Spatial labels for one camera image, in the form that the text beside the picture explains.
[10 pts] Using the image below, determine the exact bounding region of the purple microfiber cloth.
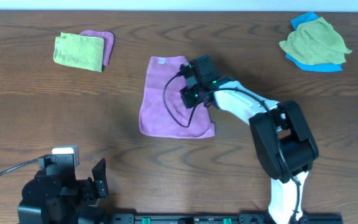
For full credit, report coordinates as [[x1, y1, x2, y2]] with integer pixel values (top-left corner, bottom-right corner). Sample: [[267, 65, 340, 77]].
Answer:
[[139, 56, 215, 139]]

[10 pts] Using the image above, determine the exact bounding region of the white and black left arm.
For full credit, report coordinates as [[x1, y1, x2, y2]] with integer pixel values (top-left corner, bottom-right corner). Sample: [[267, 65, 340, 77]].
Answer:
[[17, 154, 111, 224]]

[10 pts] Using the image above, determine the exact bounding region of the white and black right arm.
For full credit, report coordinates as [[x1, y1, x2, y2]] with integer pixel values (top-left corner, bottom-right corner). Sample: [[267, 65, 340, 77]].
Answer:
[[177, 55, 319, 223]]

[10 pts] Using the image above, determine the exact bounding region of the folded purple cloth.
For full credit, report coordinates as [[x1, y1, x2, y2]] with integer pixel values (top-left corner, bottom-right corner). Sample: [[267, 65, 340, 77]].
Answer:
[[80, 30, 114, 66]]

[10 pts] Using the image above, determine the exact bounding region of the folded green cloth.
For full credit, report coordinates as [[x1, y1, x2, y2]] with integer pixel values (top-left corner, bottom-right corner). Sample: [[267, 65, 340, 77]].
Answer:
[[53, 32, 104, 72]]

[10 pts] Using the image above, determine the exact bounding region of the crumpled green cloth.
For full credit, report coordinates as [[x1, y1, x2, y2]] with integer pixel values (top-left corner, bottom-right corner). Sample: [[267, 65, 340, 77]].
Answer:
[[279, 17, 352, 65]]

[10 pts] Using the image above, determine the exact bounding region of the blue cloth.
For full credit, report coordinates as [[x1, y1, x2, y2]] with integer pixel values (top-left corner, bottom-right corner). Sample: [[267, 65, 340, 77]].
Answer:
[[285, 12, 342, 73]]

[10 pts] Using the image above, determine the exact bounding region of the black right camera cable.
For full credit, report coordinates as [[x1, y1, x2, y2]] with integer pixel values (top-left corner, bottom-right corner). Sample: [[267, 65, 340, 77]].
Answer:
[[162, 70, 303, 224]]

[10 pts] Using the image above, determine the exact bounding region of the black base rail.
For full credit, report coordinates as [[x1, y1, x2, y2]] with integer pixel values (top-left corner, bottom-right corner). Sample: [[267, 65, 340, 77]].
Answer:
[[106, 212, 343, 224]]

